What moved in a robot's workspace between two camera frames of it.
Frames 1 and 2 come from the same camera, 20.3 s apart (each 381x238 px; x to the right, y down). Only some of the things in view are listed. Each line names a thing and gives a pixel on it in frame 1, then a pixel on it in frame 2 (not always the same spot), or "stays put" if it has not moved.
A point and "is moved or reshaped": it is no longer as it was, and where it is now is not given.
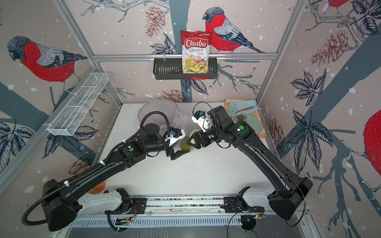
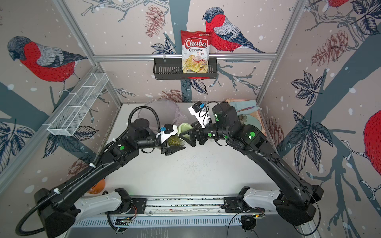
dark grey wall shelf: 171,69 stays put
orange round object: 97,189 stays put
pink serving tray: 262,133 stays put
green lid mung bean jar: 185,145 is moved or reshaped
